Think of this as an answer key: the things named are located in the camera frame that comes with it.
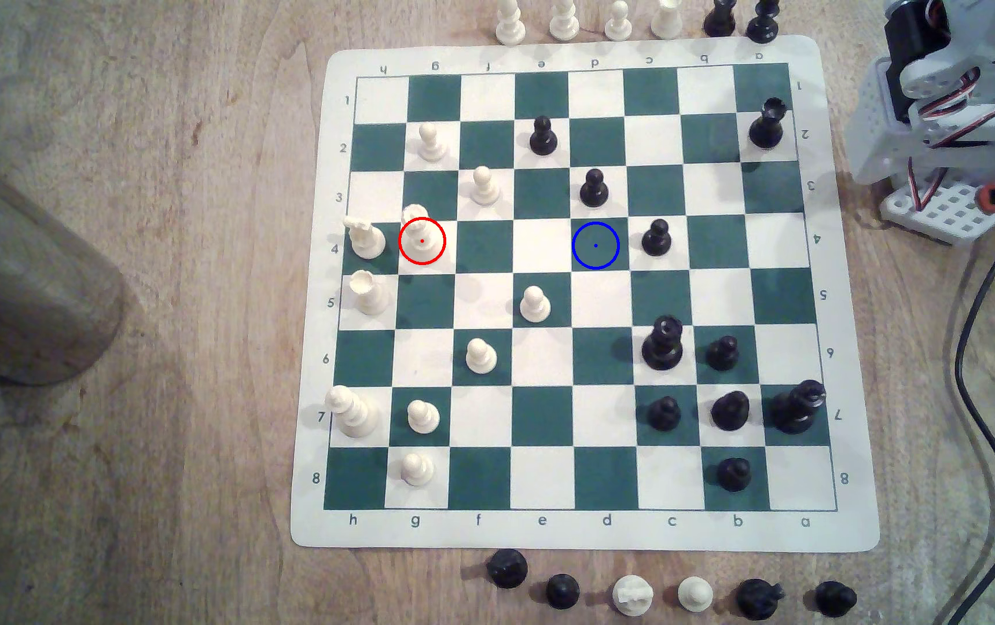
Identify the white queen chess piece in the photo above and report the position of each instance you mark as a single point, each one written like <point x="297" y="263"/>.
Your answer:
<point x="422" y="234"/>

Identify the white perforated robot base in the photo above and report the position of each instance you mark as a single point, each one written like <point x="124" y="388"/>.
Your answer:
<point x="940" y="208"/>

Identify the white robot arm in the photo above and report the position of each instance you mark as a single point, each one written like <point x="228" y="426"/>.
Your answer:
<point x="875" y="130"/>

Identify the white pawn chess piece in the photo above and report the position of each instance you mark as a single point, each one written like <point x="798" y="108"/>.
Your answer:
<point x="535" y="305"/>
<point x="618" y="23"/>
<point x="695" y="594"/>
<point x="431" y="143"/>
<point x="416" y="470"/>
<point x="481" y="357"/>
<point x="485" y="187"/>
<point x="423" y="418"/>

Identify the white rook chess piece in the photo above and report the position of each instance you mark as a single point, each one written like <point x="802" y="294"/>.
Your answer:
<point x="666" y="17"/>
<point x="369" y="295"/>

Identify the white knight chess piece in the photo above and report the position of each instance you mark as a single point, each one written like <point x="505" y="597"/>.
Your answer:
<point x="365" y="239"/>

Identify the black pawn chess piece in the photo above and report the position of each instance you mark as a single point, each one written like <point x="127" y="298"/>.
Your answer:
<point x="835" y="599"/>
<point x="722" y="354"/>
<point x="542" y="137"/>
<point x="733" y="474"/>
<point x="594" y="188"/>
<point x="562" y="592"/>
<point x="507" y="569"/>
<point x="656" y="239"/>
<point x="663" y="415"/>

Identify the black queen chess piece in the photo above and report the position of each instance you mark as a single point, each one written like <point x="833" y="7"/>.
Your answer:
<point x="662" y="345"/>

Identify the white king chess piece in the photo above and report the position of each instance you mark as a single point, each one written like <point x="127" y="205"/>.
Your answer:
<point x="351" y="412"/>

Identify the black bishop chess piece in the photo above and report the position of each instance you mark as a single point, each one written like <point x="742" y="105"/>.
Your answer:
<point x="719" y="19"/>
<point x="730" y="411"/>

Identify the white bishop chess piece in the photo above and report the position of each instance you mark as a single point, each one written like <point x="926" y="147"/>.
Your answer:
<point x="563" y="22"/>
<point x="510" y="24"/>

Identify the black king chess piece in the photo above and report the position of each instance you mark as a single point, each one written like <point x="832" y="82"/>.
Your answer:
<point x="797" y="408"/>

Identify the black rook chess piece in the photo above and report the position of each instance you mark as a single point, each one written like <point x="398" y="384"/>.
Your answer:
<point x="766" y="124"/>
<point x="762" y="24"/>

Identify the black knight chess piece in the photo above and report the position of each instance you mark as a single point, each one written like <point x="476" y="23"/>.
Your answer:
<point x="758" y="600"/>

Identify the green white chessboard mat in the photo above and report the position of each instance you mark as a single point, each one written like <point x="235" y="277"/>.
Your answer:
<point x="549" y="417"/>

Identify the captured white rook bottom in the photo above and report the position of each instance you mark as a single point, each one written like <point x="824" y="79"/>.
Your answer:
<point x="633" y="596"/>

